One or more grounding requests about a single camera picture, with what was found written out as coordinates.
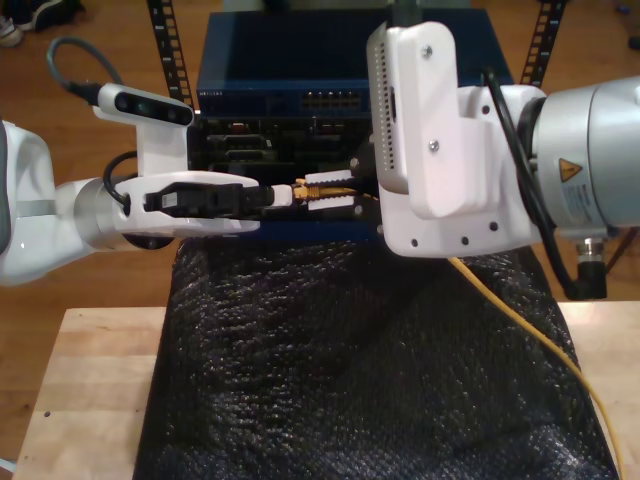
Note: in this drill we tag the dark shoe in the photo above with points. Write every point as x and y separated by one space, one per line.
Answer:
50 12

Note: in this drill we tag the black rack server unit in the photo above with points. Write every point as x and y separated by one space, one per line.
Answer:
300 145

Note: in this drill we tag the blue network switch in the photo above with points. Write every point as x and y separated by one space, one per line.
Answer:
275 50

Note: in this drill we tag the black bubble-wrap mat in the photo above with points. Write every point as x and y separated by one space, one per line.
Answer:
325 375

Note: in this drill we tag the white shoe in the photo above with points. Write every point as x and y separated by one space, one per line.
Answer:
9 31

